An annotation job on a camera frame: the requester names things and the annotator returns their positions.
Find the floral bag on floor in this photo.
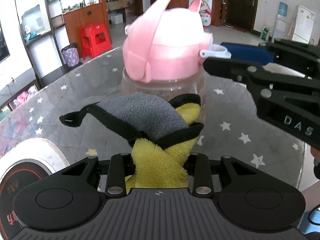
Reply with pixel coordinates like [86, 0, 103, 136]
[199, 0, 212, 28]

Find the yellow grey cleaning cloth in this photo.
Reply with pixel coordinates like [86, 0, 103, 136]
[59, 93, 204, 191]

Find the red plastic stool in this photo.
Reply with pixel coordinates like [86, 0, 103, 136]
[80, 23, 112, 60]

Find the white refrigerator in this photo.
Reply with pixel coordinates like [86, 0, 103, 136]
[292, 5, 315, 44]

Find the wooden cabinet counter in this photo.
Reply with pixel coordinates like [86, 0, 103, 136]
[60, 0, 111, 56]

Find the pink lidded water bottle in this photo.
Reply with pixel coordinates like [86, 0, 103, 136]
[121, 0, 231, 121]

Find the glass display shelf unit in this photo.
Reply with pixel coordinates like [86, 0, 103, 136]
[14, 0, 63, 80]

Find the water dispenser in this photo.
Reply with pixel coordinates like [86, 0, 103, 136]
[272, 2, 288, 41]

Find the person's right hand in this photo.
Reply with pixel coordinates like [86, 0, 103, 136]
[310, 147, 320, 163]

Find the dark tv console cabinet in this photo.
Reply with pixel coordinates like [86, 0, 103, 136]
[1, 62, 82, 121]

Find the round induction cooktop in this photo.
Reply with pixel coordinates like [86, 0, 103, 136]
[1, 138, 69, 239]

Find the wall mounted black television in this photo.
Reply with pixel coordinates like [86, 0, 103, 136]
[0, 25, 10, 62]

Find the purple waste bin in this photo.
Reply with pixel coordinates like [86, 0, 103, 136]
[61, 43, 80, 67]

